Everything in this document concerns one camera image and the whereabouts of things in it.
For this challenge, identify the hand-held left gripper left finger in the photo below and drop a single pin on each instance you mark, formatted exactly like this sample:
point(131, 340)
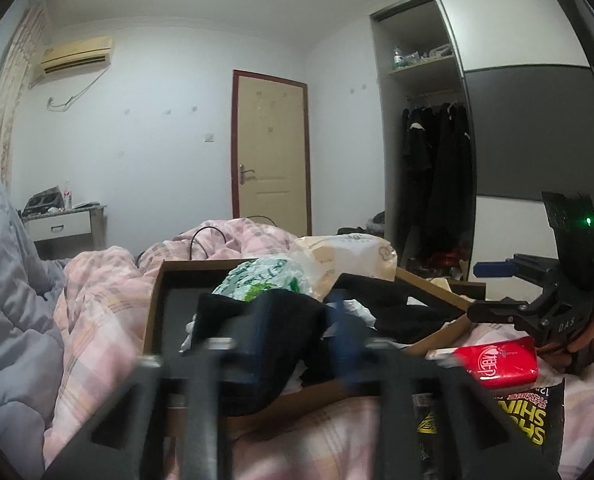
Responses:
point(257, 355)

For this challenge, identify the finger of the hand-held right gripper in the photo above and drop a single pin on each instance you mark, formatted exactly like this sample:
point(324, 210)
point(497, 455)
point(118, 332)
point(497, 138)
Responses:
point(492, 269)
point(502, 312)

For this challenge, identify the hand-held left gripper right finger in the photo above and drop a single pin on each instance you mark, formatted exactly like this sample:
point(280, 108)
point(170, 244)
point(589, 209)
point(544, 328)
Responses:
point(347, 342)

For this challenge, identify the black knit hat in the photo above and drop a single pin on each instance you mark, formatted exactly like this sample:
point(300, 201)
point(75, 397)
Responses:
point(307, 330)

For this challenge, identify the red tissue pack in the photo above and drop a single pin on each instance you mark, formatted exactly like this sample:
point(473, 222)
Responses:
point(502, 360)

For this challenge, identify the black sock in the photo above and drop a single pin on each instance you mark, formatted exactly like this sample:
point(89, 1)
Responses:
point(402, 310)

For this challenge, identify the shallow cardboard box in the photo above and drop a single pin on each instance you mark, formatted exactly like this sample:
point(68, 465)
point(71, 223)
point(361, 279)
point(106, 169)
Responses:
point(439, 338)

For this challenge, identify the yellow black wipes packet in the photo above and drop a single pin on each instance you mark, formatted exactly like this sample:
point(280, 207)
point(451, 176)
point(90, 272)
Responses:
point(527, 410)

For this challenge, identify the red bag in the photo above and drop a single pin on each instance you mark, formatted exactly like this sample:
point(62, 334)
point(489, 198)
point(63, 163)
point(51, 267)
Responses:
point(447, 260)

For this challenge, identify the white green plastic bag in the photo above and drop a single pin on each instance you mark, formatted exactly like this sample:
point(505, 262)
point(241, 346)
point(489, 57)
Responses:
point(257, 277)

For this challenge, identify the beige facial tissue pack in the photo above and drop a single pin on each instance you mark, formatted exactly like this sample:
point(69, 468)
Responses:
point(347, 260)

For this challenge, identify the black hanging coat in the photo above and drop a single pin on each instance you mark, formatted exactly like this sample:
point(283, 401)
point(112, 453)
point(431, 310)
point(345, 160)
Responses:
point(417, 155)
point(449, 175)

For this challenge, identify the black bag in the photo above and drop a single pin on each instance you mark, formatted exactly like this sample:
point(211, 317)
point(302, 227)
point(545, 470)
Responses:
point(377, 220)

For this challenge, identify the sliding door wardrobe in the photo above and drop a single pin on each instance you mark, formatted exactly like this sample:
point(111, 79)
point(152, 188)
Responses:
point(527, 125)

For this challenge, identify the pink plaid blanket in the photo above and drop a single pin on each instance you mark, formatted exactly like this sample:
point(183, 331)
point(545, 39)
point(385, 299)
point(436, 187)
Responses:
point(102, 300)

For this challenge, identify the cream panel door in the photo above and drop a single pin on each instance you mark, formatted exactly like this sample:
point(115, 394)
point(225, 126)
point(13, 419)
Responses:
point(272, 150)

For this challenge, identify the white drawer bedside table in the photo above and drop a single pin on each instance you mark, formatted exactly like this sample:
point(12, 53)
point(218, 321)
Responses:
point(59, 225)

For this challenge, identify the red label bottle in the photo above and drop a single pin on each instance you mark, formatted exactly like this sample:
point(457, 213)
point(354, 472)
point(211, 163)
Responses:
point(67, 196)

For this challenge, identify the grey blue quilt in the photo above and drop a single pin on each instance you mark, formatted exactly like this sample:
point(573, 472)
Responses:
point(12, 310)

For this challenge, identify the black tabletop device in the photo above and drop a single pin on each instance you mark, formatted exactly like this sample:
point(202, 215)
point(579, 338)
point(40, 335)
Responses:
point(42, 200)

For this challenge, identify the floral curtain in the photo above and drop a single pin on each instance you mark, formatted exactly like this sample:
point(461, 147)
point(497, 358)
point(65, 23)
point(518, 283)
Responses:
point(12, 110)

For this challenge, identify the white light switch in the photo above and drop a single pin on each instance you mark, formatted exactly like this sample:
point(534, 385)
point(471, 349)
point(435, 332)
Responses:
point(209, 136)

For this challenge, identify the wall air conditioner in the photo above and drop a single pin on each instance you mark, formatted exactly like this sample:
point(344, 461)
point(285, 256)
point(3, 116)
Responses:
point(74, 55)

